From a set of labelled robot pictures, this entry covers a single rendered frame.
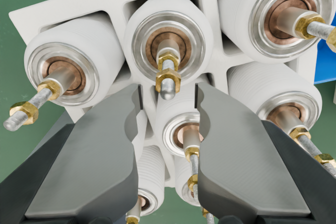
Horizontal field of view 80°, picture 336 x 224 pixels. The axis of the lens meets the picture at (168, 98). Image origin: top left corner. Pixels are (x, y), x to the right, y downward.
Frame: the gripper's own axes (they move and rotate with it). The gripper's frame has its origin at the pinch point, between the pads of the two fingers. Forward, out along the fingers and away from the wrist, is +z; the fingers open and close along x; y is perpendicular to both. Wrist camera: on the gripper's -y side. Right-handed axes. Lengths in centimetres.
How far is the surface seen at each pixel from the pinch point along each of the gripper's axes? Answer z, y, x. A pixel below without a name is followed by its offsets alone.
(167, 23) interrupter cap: 9.4, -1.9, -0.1
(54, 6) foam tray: 16.8, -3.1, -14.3
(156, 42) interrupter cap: 9.7, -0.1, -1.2
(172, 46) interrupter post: 7.5, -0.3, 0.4
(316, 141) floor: 35, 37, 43
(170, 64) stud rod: 4.3, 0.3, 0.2
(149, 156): 15.7, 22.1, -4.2
